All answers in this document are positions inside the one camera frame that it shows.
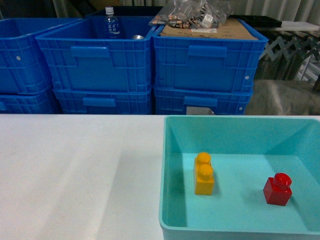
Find clear water bottle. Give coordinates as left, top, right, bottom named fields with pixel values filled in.
left=104, top=6, right=121, bottom=39

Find blue crate bottom left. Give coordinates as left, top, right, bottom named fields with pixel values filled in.
left=0, top=87, right=62, bottom=114

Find red toy brick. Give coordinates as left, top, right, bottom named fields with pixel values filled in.
left=263, top=172, right=292, bottom=206

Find teal plastic tray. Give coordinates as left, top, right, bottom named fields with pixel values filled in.
left=159, top=115, right=320, bottom=240

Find blue crate top middle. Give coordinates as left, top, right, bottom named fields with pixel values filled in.
left=35, top=16, right=155, bottom=93

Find blue crate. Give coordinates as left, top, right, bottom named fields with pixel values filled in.
left=153, top=87, right=253, bottom=115
left=152, top=19, right=268, bottom=94
left=53, top=89, right=152, bottom=115
left=35, top=16, right=155, bottom=93
left=0, top=87, right=62, bottom=114
left=0, top=18, right=78, bottom=95

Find blue crate bottom right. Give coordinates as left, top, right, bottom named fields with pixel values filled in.
left=153, top=87, right=253, bottom=115

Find blue crate top right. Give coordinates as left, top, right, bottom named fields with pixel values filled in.
left=152, top=19, right=268, bottom=94

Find yellow toy brick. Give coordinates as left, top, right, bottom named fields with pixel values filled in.
left=193, top=152, right=215, bottom=196

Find cardboard box in crate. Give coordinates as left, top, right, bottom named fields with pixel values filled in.
left=159, top=19, right=258, bottom=40

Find plastic bag of parts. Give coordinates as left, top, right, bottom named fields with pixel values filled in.
left=149, top=0, right=232, bottom=30

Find blue crate bottom middle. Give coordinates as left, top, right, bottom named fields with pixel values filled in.
left=53, top=89, right=152, bottom=115

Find blue crate top left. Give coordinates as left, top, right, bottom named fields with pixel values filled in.
left=0, top=18, right=78, bottom=95

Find expandable roller conveyor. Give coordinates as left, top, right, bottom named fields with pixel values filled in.
left=260, top=30, right=320, bottom=61

